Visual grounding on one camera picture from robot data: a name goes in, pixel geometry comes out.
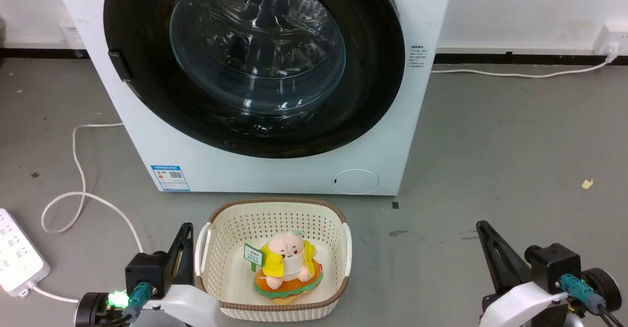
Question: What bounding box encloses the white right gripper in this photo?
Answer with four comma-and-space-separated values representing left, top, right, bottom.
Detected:
476, 220, 571, 327

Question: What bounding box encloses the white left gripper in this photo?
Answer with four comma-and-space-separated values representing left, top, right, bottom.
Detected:
139, 222, 223, 327

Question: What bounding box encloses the white front-load washing machine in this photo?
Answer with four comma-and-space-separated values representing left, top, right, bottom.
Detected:
49, 0, 456, 196

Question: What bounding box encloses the black round glass washer door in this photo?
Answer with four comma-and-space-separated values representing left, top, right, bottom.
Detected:
103, 0, 406, 160

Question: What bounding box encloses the cream plastic laundry basket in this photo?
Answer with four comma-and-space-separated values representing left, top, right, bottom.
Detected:
194, 197, 353, 323

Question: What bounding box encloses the blue energy label sticker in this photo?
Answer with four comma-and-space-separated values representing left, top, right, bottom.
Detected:
150, 164, 191, 192

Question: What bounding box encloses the pink plush doll yellow jacket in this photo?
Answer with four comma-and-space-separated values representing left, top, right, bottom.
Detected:
243, 230, 326, 304

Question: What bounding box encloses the white power strip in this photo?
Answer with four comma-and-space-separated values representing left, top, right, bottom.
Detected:
0, 208, 52, 299

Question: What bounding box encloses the round white filter cover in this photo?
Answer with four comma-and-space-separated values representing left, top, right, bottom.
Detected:
332, 168, 380, 195

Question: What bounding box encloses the small printed text label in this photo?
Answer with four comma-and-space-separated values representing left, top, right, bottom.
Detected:
410, 45, 431, 70

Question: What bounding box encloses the left arm teal connector cable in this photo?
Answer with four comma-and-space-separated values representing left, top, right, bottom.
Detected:
97, 281, 153, 327

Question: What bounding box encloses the arm teal connector cable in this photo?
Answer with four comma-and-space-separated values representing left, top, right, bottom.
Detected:
97, 281, 153, 327
559, 273, 625, 327

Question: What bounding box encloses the right arm teal connector cable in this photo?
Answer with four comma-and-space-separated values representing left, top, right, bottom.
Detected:
559, 273, 625, 327

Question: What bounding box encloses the short white power strip cord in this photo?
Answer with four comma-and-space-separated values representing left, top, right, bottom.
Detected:
29, 281, 80, 303

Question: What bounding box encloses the long looped white cable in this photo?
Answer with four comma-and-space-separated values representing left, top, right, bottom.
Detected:
41, 122, 144, 254

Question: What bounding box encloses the thin white wall cable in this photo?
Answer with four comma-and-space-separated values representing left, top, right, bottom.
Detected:
430, 55, 618, 79

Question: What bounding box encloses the white wall outlet box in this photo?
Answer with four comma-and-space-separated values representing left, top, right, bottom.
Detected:
58, 16, 85, 49

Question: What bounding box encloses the white wall socket with plug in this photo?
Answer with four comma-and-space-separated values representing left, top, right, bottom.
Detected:
592, 20, 628, 57

